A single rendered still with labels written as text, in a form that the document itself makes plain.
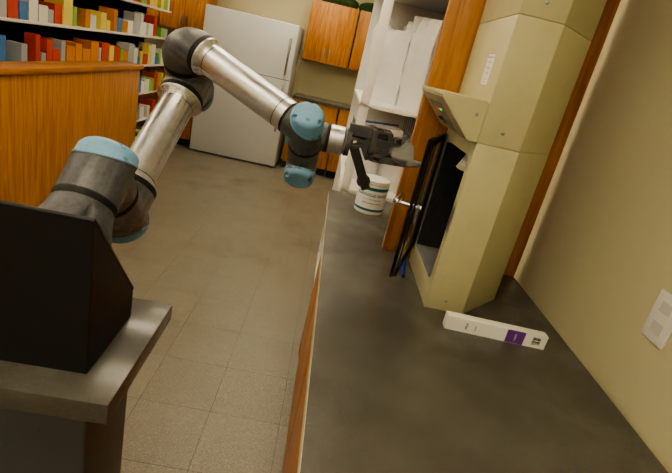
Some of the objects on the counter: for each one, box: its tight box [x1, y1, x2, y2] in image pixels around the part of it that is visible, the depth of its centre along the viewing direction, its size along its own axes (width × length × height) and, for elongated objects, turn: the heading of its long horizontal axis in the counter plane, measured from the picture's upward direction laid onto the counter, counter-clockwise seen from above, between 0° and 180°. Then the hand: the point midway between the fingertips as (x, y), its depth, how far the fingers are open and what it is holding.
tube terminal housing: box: [409, 14, 591, 314], centre depth 133 cm, size 25×32×77 cm
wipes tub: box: [354, 174, 391, 216], centre depth 201 cm, size 13×13×15 cm
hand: (417, 165), depth 122 cm, fingers closed
